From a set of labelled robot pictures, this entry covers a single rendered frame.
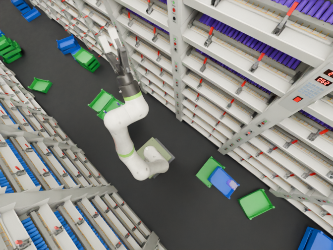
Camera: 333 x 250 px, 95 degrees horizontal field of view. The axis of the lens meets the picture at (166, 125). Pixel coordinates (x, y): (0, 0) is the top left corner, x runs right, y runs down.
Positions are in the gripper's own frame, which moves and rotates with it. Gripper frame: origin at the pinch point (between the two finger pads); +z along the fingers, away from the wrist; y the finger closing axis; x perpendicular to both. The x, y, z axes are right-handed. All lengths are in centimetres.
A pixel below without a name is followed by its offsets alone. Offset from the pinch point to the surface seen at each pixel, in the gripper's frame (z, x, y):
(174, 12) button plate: 1.6, -37.2, 1.9
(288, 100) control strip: -47, -49, 50
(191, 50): -20, -53, -7
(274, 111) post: -56, -53, 43
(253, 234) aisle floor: -208, -52, 31
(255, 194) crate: -186, -83, 19
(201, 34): -11.8, -46.2, 9.1
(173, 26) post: -3.5, -39.6, -3.8
